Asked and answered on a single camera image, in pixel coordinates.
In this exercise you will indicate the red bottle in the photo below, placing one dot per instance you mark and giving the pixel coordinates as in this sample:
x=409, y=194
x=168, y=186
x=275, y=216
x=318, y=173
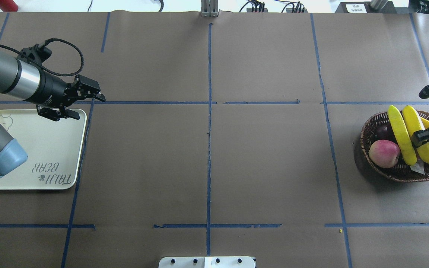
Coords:
x=8, y=6

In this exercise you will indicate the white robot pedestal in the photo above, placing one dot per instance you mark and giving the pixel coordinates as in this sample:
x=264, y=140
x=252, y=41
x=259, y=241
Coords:
x=208, y=262

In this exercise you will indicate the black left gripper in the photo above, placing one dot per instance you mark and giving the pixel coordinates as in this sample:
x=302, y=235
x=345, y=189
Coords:
x=49, y=92

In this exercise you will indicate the yellow banana with stem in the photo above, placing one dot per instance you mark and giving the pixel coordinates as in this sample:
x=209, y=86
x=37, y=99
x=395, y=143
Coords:
x=425, y=123

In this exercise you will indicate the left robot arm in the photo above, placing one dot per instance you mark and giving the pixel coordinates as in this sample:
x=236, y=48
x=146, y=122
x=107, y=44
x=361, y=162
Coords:
x=24, y=77

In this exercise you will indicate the white bear tray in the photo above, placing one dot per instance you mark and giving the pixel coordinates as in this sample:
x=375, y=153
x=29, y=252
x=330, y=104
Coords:
x=53, y=148

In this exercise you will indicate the yellow-green banana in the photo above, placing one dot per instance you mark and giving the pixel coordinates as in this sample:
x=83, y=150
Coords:
x=401, y=135

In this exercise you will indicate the pink red apple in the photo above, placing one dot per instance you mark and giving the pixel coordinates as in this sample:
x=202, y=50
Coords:
x=384, y=153

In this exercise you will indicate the aluminium frame post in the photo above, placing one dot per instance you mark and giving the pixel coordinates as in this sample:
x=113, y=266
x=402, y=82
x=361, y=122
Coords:
x=209, y=8

